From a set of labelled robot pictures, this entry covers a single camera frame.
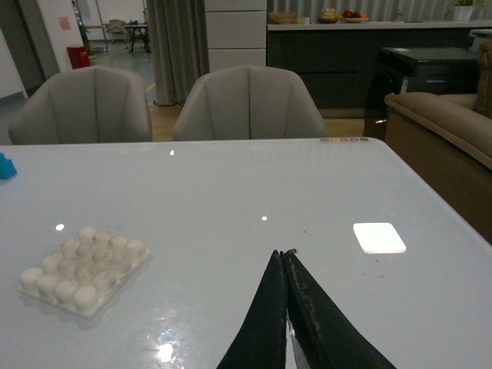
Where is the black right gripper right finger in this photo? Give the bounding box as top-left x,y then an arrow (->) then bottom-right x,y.
283,251 -> 394,368

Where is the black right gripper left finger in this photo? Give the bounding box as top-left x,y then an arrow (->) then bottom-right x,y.
218,251 -> 288,368

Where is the white studded base plate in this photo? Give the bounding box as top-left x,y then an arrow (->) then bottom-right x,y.
18,226 -> 151,319

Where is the blue toy building block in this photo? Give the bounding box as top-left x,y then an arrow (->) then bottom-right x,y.
0,152 -> 17,180

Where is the coloured sticker strip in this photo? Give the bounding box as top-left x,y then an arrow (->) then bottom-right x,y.
321,137 -> 370,142

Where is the beige sofa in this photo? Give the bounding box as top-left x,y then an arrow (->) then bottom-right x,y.
384,42 -> 491,241

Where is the right grey armchair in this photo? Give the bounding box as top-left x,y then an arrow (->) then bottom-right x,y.
173,65 -> 326,141

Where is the grey armchair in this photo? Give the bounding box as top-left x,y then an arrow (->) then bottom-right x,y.
173,65 -> 326,141
8,65 -> 152,145

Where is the dark kitchen counter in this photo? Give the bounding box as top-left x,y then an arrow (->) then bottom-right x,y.
267,20 -> 491,118

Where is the black side table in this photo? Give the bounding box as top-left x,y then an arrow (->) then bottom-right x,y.
364,47 -> 480,140

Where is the left grey armchair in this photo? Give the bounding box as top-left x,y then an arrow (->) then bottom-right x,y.
8,65 -> 152,145

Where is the white drawer cabinet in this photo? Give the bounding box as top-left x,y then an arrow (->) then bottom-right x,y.
204,0 -> 267,71

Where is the fruit plate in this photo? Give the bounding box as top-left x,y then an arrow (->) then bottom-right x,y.
342,10 -> 369,23

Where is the grey curtain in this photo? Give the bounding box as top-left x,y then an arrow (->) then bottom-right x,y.
147,0 -> 209,105

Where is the wicker basket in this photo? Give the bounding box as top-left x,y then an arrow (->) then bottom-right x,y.
268,12 -> 296,25

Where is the white plant pot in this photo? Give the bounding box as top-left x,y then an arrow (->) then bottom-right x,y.
452,5 -> 475,22

